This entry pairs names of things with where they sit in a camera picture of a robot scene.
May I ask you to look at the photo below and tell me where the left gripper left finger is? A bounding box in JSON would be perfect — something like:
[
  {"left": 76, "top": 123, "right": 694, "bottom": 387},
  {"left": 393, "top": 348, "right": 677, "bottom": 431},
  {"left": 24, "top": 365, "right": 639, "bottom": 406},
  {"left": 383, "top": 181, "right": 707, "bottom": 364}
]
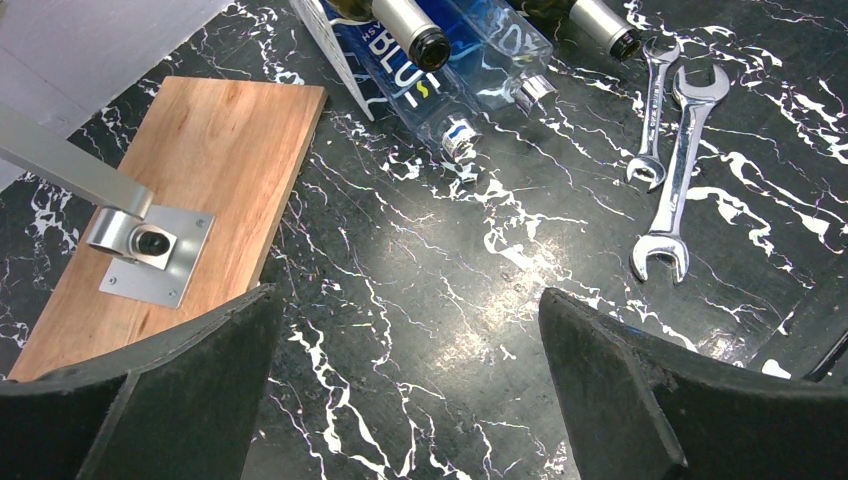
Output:
[{"left": 1, "top": 284, "right": 282, "bottom": 479}]

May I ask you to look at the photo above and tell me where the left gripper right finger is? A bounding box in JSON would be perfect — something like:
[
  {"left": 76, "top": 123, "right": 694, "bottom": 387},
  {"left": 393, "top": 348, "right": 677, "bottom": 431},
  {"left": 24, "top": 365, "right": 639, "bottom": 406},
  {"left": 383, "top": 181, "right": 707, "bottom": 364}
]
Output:
[{"left": 538, "top": 288, "right": 847, "bottom": 479}]

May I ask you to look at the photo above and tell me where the blue vodka bottle left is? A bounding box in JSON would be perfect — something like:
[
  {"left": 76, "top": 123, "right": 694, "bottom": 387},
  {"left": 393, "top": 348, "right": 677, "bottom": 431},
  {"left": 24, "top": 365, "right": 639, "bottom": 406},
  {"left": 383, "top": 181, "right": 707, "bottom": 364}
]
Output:
[{"left": 325, "top": 1, "right": 481, "bottom": 163}]

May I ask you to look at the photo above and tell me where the dark green lower wine bottle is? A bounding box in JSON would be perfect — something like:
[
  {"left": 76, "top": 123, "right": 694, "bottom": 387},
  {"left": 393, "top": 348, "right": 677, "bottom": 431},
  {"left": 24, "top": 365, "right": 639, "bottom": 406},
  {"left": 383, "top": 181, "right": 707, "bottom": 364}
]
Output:
[{"left": 510, "top": 0, "right": 641, "bottom": 62}]

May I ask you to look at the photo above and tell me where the dark wine bottle gold label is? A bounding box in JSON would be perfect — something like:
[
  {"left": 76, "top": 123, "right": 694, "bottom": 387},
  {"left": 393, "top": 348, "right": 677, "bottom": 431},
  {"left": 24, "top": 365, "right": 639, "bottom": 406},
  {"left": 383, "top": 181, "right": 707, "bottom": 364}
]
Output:
[{"left": 329, "top": 0, "right": 451, "bottom": 72}]

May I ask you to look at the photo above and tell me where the small silver wrench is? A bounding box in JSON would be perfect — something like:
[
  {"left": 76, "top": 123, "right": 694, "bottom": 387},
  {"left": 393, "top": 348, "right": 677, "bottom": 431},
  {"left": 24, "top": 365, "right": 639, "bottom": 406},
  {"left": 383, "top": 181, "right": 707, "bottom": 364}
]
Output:
[{"left": 626, "top": 36, "right": 680, "bottom": 192}]

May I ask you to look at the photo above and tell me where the wooden board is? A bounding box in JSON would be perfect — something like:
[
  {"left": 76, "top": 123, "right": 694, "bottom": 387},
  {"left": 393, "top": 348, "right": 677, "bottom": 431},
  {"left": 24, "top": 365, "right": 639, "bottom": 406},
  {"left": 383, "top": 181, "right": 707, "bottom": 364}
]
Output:
[{"left": 1, "top": 76, "right": 327, "bottom": 382}]

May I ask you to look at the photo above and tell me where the large silver wrench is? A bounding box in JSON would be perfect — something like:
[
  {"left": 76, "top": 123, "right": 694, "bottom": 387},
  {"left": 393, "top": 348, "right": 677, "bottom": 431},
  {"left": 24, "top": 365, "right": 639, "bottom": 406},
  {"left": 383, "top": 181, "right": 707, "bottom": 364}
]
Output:
[{"left": 630, "top": 64, "right": 730, "bottom": 284}]

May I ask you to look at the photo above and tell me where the silver metal stand bracket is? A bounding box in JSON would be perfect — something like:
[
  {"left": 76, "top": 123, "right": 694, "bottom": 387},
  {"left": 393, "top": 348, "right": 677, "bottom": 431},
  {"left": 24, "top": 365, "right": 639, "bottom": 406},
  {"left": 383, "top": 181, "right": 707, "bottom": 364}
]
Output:
[{"left": 1, "top": 105, "right": 215, "bottom": 309}]

